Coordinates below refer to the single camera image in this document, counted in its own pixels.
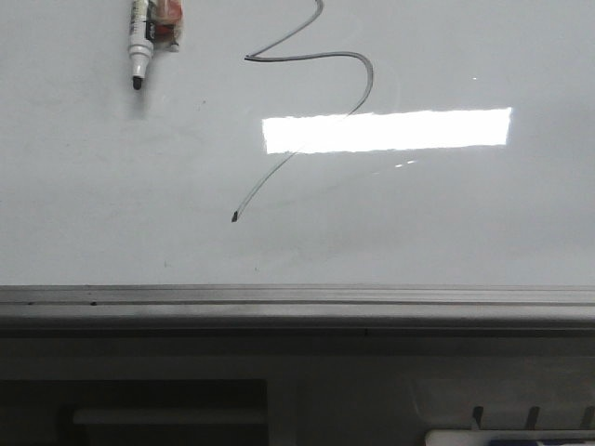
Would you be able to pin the white black whiteboard marker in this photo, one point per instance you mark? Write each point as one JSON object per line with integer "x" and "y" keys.
{"x": 141, "y": 39}

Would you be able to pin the red magnet taped to marker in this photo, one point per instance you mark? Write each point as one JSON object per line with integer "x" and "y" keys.
{"x": 168, "y": 19}

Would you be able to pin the white whiteboard with aluminium frame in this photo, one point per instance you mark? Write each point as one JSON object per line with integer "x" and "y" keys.
{"x": 379, "y": 165}

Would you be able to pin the white plastic marker tray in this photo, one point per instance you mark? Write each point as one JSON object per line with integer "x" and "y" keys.
{"x": 510, "y": 437}

